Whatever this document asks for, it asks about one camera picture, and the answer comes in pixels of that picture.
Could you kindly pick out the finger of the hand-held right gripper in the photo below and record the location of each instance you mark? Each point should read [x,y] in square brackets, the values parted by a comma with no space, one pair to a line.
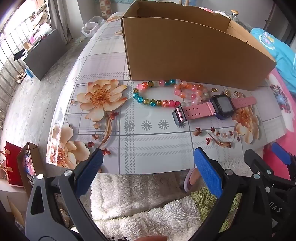
[280,154]
[254,162]

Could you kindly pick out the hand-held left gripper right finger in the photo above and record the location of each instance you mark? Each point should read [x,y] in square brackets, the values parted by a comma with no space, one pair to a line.
[208,172]

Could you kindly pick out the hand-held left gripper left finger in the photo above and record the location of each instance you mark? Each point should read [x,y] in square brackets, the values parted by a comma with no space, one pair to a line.
[90,172]

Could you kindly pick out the gold butterfly outline pendant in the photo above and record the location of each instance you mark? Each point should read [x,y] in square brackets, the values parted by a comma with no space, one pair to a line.
[238,94]

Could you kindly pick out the small gold butterfly earring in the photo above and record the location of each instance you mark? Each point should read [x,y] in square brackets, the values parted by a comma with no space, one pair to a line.
[212,89]

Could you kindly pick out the brown cardboard box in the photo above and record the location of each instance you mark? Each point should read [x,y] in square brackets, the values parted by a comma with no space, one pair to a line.
[185,53]

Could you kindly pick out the person's left hand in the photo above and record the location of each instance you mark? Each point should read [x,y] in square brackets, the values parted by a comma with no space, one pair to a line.
[150,238]

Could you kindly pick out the pink slipper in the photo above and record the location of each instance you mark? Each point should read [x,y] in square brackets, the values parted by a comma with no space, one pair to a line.
[193,179]

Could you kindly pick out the pink flower blanket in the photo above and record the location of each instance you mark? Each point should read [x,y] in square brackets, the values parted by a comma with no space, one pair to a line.
[279,120]

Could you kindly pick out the green fluffy mat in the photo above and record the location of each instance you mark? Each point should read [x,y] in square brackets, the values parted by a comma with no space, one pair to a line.
[205,208]

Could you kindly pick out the white fluffy blanket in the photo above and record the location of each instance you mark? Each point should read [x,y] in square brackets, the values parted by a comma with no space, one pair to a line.
[138,199]

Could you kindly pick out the brown paper bag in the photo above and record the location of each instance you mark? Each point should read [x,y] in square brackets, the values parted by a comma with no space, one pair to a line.
[25,166]

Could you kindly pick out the red gift bag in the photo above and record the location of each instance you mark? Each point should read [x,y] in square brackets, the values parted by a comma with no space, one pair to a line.
[11,162]

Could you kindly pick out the blue garment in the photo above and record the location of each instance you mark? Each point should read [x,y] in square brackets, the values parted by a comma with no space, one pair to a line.
[284,58]

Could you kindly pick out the grey board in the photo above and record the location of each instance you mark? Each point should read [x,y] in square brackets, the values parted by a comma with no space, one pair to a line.
[44,55]

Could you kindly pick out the white plastic bag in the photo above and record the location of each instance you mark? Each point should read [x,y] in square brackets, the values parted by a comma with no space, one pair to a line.
[91,26]

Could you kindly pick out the wooden mushroom knob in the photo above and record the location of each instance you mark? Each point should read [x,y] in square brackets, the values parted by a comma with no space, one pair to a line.
[234,12]

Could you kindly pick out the grey curtain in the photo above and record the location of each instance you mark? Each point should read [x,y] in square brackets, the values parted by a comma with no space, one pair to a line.
[67,18]

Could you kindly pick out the orange checked cloth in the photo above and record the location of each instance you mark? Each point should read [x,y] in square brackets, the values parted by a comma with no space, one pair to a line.
[108,8]

